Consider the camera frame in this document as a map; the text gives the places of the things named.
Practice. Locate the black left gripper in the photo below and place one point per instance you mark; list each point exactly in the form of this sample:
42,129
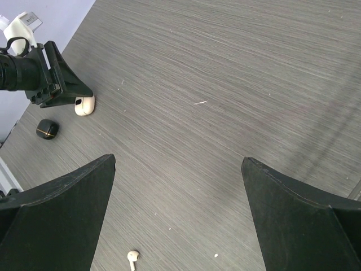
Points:
49,87

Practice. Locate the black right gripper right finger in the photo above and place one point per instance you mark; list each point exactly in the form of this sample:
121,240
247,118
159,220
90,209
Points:
298,226

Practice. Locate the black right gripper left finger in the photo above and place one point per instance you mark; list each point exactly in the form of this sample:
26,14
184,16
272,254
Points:
56,225

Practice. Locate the cream earbud charging case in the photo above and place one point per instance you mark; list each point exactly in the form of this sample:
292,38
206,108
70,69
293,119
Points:
84,106

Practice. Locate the black earbud charging case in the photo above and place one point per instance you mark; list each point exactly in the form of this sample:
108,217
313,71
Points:
47,129

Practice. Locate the white earbud right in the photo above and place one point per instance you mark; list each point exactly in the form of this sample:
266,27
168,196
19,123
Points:
133,256

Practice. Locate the aluminium frame rail left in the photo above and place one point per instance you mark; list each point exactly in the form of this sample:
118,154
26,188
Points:
11,158

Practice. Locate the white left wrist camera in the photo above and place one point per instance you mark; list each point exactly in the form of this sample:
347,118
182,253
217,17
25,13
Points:
22,26

